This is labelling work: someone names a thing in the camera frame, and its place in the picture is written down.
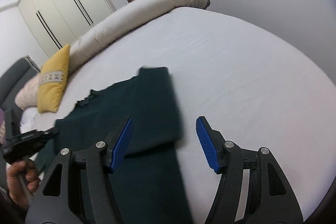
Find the cream wardrobe with black handles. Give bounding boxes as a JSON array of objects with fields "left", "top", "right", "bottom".
[{"left": 18, "top": 0, "right": 112, "bottom": 57}]

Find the rolled beige duvet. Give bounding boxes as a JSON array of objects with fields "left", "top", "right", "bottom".
[{"left": 15, "top": 0, "right": 210, "bottom": 110}]

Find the dark green knit sweater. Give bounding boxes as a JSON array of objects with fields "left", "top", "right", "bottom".
[{"left": 35, "top": 67, "right": 193, "bottom": 223}]

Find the person's left hand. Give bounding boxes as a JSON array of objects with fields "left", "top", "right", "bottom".
[{"left": 6, "top": 159, "right": 41, "bottom": 209}]

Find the purple patterned pillow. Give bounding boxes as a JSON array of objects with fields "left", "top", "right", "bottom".
[{"left": 0, "top": 109, "right": 6, "bottom": 144}]

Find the yellow throw pillow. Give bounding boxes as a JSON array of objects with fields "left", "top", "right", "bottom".
[{"left": 37, "top": 44, "right": 71, "bottom": 113}]

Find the white bed sheet mattress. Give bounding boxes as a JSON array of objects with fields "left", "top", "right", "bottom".
[{"left": 33, "top": 7, "right": 335, "bottom": 223}]

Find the dark grey headboard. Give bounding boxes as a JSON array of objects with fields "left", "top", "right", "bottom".
[{"left": 1, "top": 56, "right": 41, "bottom": 124}]

